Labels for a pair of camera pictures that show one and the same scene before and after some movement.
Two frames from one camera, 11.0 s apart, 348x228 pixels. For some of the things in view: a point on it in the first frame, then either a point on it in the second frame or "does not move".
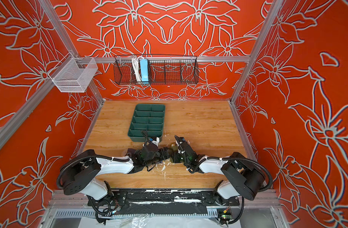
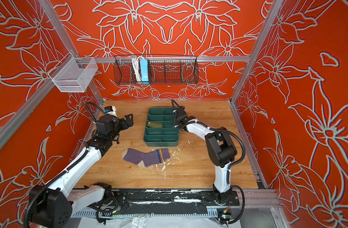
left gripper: (162, 152) to (130, 121)
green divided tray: (149, 118) to (167, 136)
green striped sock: (174, 148) to (154, 124)
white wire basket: (73, 74) does not move
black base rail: (162, 202) does not move
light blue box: (144, 71) does not move
